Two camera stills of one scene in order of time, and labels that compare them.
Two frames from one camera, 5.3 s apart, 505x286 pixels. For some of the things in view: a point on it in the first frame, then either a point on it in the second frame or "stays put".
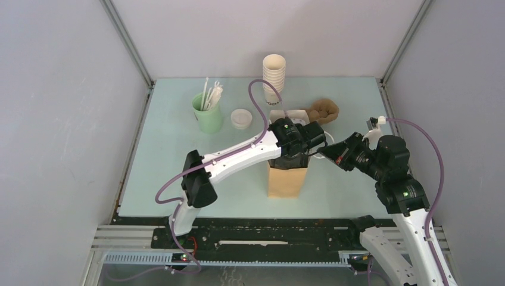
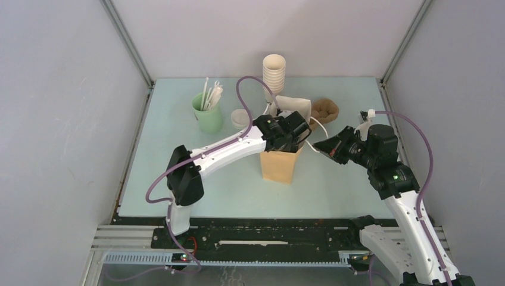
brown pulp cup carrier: x=323 y=110 stays put
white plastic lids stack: x=241 y=118 stays put
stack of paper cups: x=274 y=68 stays put
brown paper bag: x=286 y=183 to x=283 y=167
